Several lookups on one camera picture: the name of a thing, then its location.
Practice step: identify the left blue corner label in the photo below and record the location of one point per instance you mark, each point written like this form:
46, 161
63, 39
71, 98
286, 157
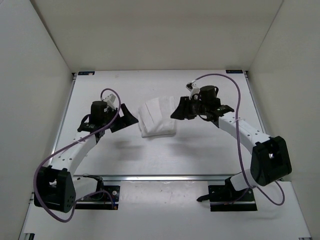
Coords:
86, 73

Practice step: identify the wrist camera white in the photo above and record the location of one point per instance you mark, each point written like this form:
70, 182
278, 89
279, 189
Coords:
109, 100
193, 89

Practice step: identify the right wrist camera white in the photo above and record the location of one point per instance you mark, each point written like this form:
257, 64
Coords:
193, 89

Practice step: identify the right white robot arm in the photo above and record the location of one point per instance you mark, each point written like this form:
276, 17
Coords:
270, 159

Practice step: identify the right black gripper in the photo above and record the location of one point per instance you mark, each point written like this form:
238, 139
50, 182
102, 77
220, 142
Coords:
183, 111

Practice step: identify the right blue corner label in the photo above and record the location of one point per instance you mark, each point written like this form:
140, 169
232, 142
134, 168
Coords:
234, 71

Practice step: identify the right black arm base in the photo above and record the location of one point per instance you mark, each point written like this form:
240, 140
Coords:
224, 198

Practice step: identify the blue corner label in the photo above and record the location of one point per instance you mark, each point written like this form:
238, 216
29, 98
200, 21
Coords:
86, 73
234, 71

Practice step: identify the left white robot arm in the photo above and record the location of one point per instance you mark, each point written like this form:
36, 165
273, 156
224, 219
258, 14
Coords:
56, 187

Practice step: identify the aluminium front rail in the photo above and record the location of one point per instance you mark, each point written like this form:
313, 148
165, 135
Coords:
163, 178

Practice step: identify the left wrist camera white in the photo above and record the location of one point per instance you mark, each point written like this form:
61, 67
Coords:
109, 100

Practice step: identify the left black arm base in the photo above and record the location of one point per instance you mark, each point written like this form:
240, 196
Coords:
105, 193

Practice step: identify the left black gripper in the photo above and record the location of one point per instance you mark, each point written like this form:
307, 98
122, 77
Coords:
127, 119

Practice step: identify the white pleated skirt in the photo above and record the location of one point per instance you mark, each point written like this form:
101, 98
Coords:
154, 117

